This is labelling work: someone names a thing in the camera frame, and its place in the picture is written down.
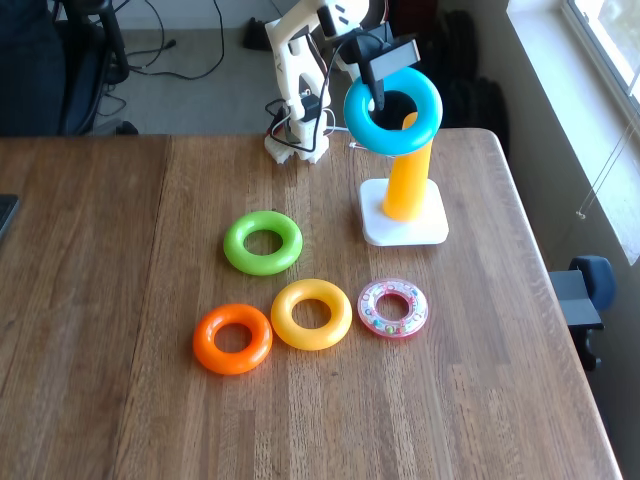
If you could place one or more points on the black bags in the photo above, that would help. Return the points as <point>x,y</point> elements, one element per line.
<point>470,60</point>

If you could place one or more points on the window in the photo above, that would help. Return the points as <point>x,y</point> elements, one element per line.
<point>600,75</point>

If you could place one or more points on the black office chair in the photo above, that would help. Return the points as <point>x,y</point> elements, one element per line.
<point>75,75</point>

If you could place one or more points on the blue armrest chair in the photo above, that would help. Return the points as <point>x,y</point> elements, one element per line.
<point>590,285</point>

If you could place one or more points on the black flat device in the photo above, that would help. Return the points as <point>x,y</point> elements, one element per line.
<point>6,215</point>

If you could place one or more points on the black camera box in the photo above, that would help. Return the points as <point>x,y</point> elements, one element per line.
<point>397,57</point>

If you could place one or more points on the orange post white base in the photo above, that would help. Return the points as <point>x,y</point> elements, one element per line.
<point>405,190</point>

